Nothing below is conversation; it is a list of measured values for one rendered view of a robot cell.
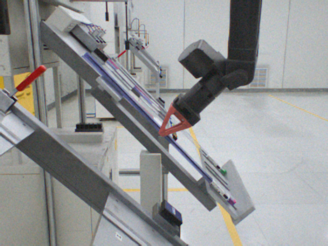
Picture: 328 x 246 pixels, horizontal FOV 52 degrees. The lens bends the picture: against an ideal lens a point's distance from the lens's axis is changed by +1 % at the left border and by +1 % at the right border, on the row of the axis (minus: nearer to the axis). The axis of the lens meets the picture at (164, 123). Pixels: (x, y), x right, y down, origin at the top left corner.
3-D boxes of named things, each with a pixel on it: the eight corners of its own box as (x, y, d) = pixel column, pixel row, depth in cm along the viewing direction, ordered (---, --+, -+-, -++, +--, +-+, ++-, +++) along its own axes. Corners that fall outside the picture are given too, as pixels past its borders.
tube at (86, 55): (231, 203, 83) (234, 200, 83) (232, 206, 82) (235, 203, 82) (85, 55, 77) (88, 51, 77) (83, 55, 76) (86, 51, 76)
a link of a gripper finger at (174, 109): (149, 127, 76) (178, 99, 74) (151, 120, 83) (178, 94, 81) (170, 147, 77) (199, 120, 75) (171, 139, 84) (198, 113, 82)
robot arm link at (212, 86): (238, 82, 74) (231, 75, 79) (218, 61, 71) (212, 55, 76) (215, 103, 75) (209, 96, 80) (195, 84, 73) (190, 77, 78)
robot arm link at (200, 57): (250, 81, 67) (256, 57, 73) (214, 41, 63) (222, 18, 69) (207, 104, 75) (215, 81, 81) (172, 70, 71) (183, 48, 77)
